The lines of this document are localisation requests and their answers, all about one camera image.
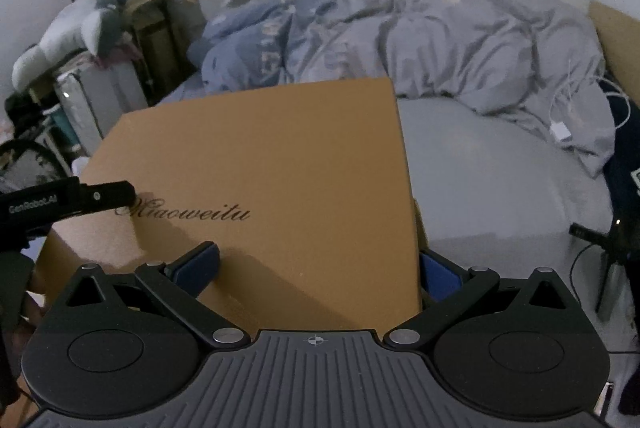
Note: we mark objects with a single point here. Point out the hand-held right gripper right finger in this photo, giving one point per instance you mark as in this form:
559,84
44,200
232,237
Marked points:
437,280

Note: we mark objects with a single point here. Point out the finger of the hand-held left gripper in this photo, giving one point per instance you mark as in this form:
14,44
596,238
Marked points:
107,196

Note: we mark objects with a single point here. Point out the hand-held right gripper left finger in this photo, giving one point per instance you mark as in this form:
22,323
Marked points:
197,265

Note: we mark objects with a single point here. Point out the grey blue duvet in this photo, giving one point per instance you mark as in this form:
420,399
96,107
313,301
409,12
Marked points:
450,38

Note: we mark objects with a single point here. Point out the grey white plush toy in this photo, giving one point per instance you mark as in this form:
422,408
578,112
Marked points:
65,28

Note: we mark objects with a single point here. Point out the wooden headboard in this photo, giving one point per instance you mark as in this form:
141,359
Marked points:
620,38

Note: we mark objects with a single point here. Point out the grey storage case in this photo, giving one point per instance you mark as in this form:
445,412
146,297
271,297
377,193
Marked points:
100,103

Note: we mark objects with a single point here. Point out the brown cardboard box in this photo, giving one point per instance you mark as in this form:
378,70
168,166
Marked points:
421,230

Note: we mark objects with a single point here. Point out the navy pillow with white print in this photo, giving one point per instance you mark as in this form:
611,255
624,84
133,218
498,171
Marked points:
625,143

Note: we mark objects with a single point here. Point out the white charger plug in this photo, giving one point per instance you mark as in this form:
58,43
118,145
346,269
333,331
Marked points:
560,131

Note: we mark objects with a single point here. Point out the black device on small tripod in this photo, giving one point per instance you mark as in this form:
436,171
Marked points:
612,253

